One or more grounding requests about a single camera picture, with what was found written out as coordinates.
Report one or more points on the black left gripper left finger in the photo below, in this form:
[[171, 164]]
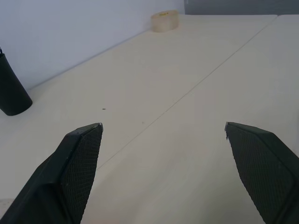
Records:
[[63, 177]]

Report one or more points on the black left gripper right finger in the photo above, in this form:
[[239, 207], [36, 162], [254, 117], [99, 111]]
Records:
[[264, 168]]

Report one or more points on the black cylindrical container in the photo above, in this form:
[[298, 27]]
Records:
[[11, 93]]

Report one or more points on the grey partition panel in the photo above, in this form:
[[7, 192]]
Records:
[[233, 7]]

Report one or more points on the beige tape roll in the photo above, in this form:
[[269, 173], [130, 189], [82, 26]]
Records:
[[164, 21]]

